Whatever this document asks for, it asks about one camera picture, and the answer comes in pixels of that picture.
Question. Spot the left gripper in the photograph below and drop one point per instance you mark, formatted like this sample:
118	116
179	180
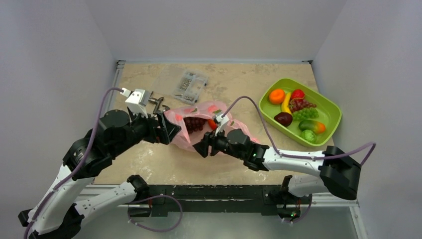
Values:
166	132

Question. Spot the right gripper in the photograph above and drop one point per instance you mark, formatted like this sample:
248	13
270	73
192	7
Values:
212	145

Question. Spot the pink plastic bag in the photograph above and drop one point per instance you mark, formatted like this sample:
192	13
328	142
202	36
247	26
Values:
206	110

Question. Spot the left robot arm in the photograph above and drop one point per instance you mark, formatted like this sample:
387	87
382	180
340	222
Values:
59	215

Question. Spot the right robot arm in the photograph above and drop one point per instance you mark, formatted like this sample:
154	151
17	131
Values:
330	170

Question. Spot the fake dark red plum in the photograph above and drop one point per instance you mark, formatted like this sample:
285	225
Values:
283	118

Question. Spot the fake banana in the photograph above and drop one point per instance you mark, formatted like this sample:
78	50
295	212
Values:
285	104

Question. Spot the fake red grapes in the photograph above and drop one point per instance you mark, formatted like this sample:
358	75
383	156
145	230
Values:
299	104

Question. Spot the fake green lime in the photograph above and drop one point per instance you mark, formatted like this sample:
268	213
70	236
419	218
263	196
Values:
309	136

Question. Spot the fake red strawberry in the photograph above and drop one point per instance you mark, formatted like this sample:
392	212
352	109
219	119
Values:
297	94

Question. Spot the fake green grapes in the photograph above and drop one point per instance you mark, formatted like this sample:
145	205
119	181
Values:
305	113

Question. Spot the fake mango green orange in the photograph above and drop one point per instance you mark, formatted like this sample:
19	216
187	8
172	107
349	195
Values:
313	125

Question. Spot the black metal clamp tool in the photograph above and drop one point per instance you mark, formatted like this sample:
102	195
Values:
156	101

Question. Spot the clear screw organizer box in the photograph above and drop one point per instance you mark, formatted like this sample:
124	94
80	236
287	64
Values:
190	86

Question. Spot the green plastic tray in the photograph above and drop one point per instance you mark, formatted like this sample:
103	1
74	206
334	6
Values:
329	113

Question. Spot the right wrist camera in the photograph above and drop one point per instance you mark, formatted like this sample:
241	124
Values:
221	120

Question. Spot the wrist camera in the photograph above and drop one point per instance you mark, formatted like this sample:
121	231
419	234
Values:
221	120
136	102

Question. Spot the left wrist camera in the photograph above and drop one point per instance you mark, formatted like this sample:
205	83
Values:
136	102

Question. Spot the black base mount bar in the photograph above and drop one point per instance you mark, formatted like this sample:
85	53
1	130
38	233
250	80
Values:
267	200

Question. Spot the aluminium frame rail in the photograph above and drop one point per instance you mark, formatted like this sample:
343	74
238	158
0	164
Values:
90	155

